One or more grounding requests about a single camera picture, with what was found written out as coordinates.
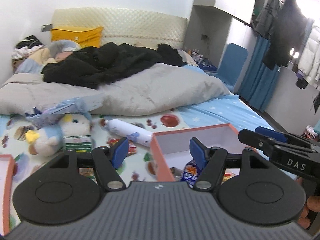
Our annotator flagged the pink box lid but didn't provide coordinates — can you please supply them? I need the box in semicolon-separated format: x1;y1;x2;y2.
0;154;15;233

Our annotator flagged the grey duvet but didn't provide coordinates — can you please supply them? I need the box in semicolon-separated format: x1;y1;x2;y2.
0;62;232;117

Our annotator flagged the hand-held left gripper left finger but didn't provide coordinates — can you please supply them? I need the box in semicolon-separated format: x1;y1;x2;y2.
46;138;130;190

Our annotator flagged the white blue plush toy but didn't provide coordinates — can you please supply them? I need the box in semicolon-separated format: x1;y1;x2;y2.
25;114;93;157

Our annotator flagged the grey pillow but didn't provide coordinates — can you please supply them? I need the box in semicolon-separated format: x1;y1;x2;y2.
177;49;198;67

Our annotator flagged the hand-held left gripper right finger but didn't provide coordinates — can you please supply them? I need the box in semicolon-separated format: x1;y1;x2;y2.
189;137;272;190

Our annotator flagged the hanging grey garment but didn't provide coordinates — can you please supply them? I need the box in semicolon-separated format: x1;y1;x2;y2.
254;0;281;40

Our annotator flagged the hanging white down jacket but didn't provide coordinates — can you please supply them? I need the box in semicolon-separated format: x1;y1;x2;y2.
296;26;320;88

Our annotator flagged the red snack packet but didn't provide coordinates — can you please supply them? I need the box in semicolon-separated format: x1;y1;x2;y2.
107;137;138;156
223;169;238;181

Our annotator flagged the blue star bed sheet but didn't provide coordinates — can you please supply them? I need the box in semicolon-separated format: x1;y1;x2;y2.
172;94;278;141

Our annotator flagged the pastel printed blanket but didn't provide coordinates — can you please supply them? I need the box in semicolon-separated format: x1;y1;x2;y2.
14;39;82;75

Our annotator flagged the blue chair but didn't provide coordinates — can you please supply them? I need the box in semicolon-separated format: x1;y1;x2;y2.
216;43;249;93

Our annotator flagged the hanging black jacket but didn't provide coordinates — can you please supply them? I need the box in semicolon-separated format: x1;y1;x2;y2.
262;0;315;71

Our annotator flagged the pile of clothes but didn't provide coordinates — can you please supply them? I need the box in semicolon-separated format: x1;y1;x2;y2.
11;35;45;59

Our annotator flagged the group of small bottles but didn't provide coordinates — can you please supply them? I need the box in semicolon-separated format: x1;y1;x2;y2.
187;49;218;72

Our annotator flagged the yellow pillow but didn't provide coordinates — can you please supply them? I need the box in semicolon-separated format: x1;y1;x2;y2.
51;26;104;49

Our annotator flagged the blue snack packet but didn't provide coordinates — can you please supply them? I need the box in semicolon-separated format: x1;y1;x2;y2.
181;159;201;189

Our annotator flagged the clear red-label snack packet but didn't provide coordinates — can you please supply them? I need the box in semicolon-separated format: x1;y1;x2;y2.
79;167;97;181

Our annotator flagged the cream quilted headboard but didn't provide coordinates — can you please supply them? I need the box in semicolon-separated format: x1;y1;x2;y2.
52;8;188;53

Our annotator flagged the white spray bottle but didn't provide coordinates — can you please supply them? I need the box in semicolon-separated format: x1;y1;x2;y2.
100;119;153;148

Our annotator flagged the brown cardboard box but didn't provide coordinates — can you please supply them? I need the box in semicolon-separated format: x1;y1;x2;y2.
11;57;26;71

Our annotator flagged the large pink cardboard box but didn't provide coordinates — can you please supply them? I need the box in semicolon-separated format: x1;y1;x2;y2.
150;123;250;182

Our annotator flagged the hanging small dark garment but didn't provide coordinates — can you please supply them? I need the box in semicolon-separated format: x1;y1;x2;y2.
296;77;310;90

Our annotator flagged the fruit print mat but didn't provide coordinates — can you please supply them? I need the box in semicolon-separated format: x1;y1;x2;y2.
0;112;183;230

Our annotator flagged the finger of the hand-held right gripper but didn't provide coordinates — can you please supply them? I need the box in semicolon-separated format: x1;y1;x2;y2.
238;129;275;155
255;127;288;142

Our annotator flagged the person's right hand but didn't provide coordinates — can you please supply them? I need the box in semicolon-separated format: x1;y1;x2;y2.
298;194;320;230

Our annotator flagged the small black garment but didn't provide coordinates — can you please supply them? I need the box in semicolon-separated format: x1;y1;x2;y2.
157;44;185;67

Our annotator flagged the blue curtain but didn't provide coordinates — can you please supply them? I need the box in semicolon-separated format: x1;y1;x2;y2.
236;36;281;112

